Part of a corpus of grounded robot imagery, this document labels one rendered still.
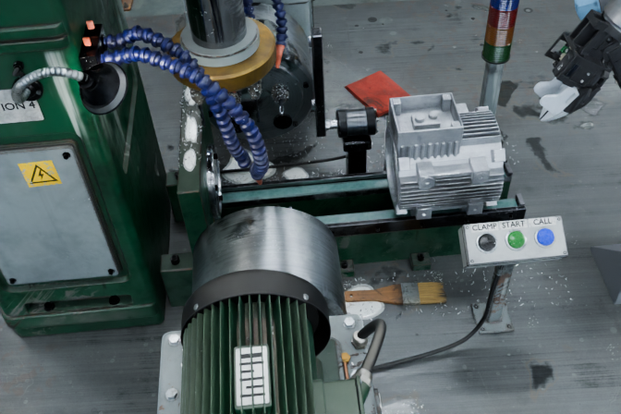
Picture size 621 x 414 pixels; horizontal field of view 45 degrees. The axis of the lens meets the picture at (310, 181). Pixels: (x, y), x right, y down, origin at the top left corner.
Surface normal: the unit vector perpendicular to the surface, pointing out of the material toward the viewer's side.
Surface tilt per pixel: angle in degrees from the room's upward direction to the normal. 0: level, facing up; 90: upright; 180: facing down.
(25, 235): 90
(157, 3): 0
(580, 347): 0
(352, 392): 0
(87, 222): 90
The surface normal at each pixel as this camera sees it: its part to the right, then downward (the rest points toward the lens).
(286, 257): 0.25, -0.69
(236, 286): -0.21, -0.67
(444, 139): 0.09, 0.71
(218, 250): -0.56, -0.54
